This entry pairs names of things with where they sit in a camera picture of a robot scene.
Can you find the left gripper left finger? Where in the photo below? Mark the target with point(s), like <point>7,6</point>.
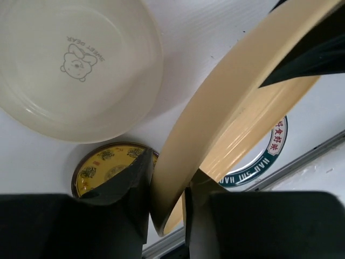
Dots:
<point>110,221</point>

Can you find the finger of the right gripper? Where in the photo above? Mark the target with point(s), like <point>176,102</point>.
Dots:
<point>300,39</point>

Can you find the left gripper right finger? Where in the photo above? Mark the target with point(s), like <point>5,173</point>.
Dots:
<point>256,224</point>

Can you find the brown gold plate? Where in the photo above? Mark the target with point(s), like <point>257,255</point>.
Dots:
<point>102,164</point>

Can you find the blue rimmed grey plate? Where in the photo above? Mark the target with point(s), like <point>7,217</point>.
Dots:
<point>259,159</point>

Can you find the tan yellow plate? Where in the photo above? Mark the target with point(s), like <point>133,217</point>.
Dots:
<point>225,118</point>

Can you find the white plate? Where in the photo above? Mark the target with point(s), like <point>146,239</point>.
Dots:
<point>79,71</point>

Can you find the front aluminium rail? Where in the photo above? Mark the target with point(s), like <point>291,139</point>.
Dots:
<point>242,205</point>

